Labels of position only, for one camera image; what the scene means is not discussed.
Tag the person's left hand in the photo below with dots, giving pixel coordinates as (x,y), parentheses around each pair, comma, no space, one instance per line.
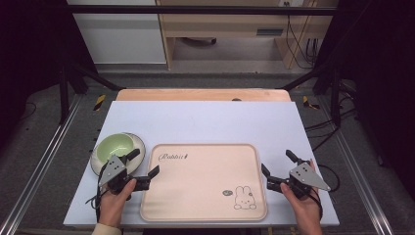
(112,205)

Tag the yellow black tape strip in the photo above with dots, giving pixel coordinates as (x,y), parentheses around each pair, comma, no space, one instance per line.
(100,102)
(308,103)

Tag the wooden table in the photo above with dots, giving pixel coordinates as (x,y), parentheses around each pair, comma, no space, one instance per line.
(195,94)

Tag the black curtain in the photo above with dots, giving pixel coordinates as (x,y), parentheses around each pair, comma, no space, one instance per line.
(385,65)
(29,49)

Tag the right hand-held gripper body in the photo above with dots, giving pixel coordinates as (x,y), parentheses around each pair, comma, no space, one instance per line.
(306,176)

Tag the black metal stand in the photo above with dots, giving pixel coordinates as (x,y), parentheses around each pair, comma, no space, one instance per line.
(64,94)
(335,98)

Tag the person's right hand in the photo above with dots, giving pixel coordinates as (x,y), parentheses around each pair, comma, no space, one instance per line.
(305,210)

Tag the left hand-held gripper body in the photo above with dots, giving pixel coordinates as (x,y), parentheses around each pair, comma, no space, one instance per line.
(114,166)

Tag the light green bowl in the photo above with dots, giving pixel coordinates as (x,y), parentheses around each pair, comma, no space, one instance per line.
(138,143)

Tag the aluminium floor rail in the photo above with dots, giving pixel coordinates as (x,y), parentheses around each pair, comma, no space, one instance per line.
(42,160)
(362,176)

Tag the black horizontal frame bar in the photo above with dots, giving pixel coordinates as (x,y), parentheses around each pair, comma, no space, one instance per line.
(195,9)

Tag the pink tray with rabbit print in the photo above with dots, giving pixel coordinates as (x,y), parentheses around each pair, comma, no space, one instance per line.
(202,182)

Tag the white cabinet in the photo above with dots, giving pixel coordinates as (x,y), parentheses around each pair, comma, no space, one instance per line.
(120,39)

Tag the white table board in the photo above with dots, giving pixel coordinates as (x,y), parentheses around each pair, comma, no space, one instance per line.
(208,122)

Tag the light wooden desk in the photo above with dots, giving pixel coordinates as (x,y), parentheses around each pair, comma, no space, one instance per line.
(225,23)

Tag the grey desk label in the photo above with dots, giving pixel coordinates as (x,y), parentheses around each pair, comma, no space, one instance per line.
(269,32)

